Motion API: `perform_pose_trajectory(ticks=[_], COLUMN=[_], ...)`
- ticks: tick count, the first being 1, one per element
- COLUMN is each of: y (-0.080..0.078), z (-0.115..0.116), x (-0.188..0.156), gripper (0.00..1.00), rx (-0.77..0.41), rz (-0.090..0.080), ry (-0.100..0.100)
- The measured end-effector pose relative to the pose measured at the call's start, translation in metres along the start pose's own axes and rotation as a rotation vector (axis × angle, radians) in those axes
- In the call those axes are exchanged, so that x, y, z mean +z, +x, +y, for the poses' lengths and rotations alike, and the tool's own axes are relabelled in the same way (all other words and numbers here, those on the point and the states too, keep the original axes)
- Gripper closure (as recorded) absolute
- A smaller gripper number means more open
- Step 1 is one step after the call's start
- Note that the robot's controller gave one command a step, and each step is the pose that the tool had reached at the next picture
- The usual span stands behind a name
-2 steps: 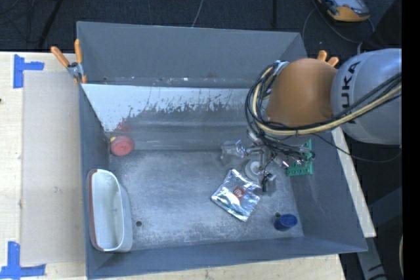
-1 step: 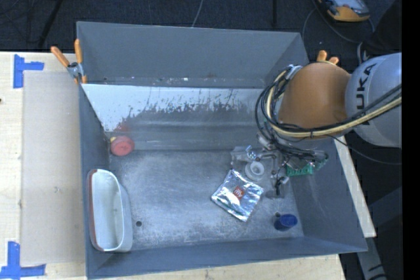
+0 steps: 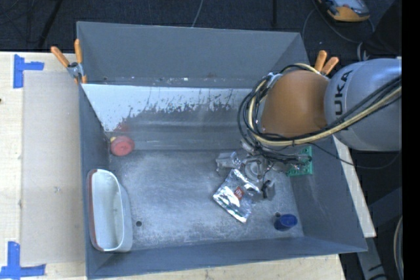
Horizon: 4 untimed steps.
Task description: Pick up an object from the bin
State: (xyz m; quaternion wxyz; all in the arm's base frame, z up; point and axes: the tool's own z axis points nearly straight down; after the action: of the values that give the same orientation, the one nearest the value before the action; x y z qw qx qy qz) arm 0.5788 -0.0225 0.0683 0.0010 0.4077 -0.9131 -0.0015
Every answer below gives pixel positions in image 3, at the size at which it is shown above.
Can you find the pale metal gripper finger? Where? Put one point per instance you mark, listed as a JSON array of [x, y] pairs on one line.
[[226, 156], [225, 170]]

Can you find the person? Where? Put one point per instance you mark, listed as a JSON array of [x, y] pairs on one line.
[[387, 29]]

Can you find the pale wood flat board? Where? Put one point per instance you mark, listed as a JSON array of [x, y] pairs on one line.
[[52, 167]]

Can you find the red round toy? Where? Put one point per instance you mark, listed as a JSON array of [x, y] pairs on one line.
[[122, 146]]

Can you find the white oblong dish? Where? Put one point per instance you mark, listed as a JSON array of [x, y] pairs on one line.
[[106, 210]]

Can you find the blue cylinder cap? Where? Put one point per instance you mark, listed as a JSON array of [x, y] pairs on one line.
[[285, 222]]

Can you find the grey metal bin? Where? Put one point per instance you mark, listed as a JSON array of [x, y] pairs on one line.
[[183, 200]]

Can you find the silver foil packet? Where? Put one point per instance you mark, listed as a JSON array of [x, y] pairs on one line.
[[234, 198]]

